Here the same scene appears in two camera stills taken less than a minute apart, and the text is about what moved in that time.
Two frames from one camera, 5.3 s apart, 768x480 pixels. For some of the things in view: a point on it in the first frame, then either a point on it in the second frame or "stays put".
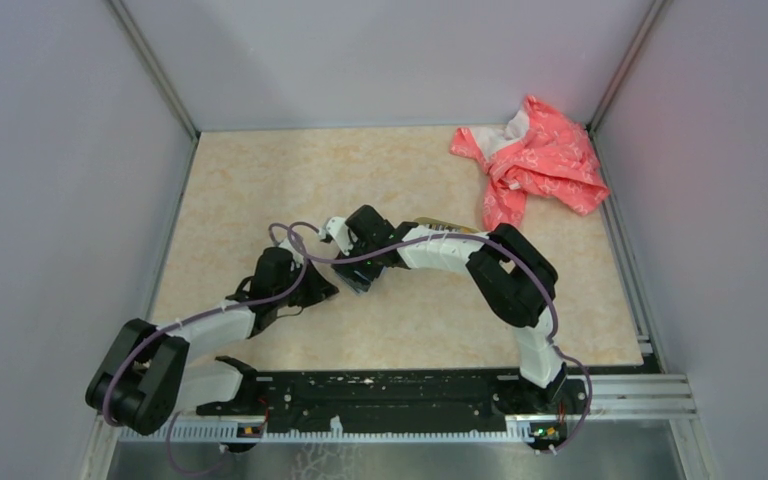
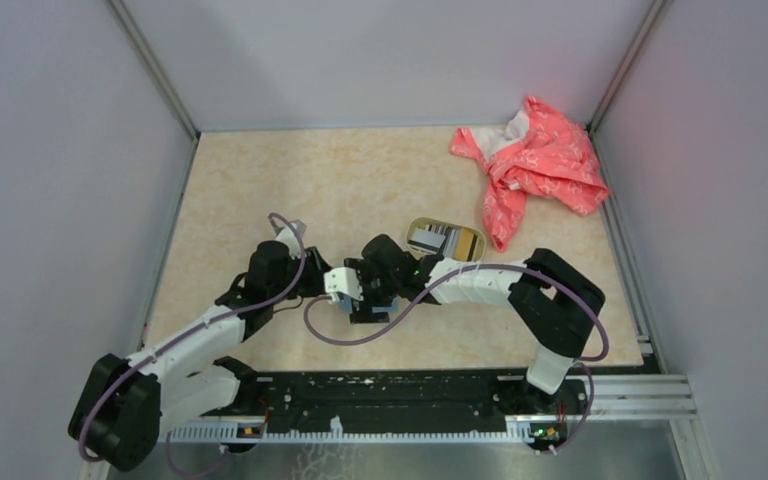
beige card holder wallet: [359, 285] → [346, 305]
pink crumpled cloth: [541, 151] stays put
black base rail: [405, 401] stays put
